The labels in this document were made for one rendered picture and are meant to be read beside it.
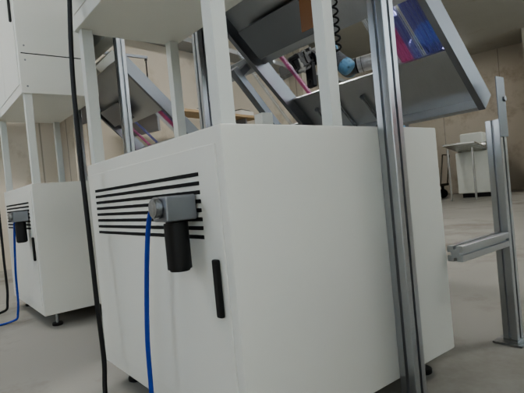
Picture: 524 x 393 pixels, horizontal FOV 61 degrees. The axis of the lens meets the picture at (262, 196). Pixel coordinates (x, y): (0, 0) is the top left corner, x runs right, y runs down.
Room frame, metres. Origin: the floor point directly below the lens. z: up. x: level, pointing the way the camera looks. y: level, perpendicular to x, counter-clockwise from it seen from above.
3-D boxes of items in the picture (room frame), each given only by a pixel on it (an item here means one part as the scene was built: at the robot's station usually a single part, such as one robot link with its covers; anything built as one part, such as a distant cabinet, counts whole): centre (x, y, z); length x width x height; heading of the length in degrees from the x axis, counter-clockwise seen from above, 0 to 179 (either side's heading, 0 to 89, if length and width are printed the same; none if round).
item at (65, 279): (2.47, 0.78, 0.65); 1.01 x 0.73 x 1.29; 128
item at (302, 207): (1.20, 0.02, 0.31); 0.70 x 0.65 x 0.62; 38
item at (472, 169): (8.36, -4.10, 0.58); 2.48 x 0.61 x 1.16; 141
